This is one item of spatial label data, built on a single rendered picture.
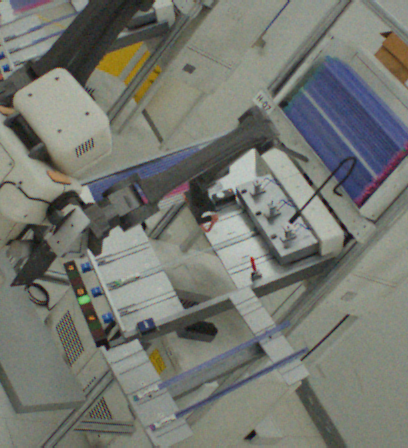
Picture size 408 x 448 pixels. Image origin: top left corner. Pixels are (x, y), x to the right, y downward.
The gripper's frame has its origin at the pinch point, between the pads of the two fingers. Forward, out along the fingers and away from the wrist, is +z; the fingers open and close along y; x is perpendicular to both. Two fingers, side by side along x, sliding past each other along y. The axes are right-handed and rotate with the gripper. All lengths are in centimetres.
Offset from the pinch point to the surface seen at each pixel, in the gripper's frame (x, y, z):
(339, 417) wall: -63, -2, 193
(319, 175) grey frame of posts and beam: -43.0, 3.8, 3.6
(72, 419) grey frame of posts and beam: 60, -28, 40
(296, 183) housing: -36.1, 7.0, 7.5
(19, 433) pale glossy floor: 82, -11, 68
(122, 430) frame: 46, -29, 59
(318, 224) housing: -34.4, -12.2, 6.9
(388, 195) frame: -53, -22, -8
